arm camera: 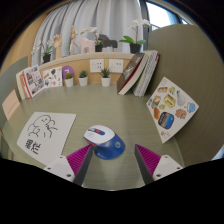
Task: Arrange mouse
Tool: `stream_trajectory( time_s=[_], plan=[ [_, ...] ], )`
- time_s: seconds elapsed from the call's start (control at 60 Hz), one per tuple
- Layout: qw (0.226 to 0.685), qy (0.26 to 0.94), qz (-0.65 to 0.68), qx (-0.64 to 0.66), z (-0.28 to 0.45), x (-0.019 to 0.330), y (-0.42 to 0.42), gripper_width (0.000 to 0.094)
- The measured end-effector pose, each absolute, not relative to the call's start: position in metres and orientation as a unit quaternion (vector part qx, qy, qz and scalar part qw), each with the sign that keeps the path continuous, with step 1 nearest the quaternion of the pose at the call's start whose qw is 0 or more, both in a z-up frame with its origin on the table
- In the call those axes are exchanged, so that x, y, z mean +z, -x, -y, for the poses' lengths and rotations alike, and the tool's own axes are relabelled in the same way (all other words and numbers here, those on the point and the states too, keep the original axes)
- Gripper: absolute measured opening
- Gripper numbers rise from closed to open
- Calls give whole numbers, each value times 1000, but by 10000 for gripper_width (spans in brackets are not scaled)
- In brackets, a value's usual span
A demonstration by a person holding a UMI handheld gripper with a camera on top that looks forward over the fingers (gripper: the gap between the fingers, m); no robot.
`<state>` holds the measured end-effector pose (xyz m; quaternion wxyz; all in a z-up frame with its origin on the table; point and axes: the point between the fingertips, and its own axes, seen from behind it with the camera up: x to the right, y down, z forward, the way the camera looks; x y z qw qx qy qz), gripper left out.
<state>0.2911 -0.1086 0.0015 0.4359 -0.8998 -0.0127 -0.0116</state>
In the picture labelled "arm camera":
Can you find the pink wooden horse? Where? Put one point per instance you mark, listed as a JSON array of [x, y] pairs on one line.
[[87, 44]]

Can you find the blue and white computer mouse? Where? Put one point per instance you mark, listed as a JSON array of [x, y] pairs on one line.
[[106, 143]]

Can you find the white wall socket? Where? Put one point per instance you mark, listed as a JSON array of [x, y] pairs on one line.
[[97, 65], [116, 66]]

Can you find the small plant in white pot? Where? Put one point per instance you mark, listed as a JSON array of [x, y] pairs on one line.
[[105, 81], [69, 82], [83, 81]]

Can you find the white illustrated card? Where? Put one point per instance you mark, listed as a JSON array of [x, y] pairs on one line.
[[52, 77]]

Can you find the red and white magazine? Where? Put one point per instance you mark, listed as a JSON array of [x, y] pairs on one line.
[[33, 80]]

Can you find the beige card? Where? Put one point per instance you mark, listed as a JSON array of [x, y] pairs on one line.
[[10, 105]]

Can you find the dark-framed window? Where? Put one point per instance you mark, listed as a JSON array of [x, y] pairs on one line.
[[160, 15]]

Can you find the wooden hand model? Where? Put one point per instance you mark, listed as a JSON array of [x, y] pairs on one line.
[[57, 43]]

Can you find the white mouse pad with drawing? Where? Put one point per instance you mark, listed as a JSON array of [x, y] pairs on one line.
[[46, 133]]

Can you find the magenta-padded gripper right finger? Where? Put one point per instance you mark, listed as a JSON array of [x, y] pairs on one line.
[[166, 165]]

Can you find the white orchid in black pot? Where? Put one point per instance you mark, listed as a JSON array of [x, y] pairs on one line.
[[98, 47], [46, 58], [135, 47]]

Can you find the colourful sticker sheet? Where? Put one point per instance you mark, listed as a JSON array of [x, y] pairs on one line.
[[171, 108]]

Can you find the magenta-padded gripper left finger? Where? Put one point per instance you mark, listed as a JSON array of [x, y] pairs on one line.
[[58, 166]]

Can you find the black wooden horse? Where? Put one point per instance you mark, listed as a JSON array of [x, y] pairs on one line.
[[108, 41]]

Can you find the green desk partition panel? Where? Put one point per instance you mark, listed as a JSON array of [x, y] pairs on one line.
[[193, 66], [8, 76]]

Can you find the wooden artist mannequin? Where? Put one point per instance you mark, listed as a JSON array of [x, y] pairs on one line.
[[73, 38]]

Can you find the grey curtain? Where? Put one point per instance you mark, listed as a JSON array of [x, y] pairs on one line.
[[110, 16]]

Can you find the white spiral-bound book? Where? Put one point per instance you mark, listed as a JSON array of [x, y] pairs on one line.
[[148, 71]]

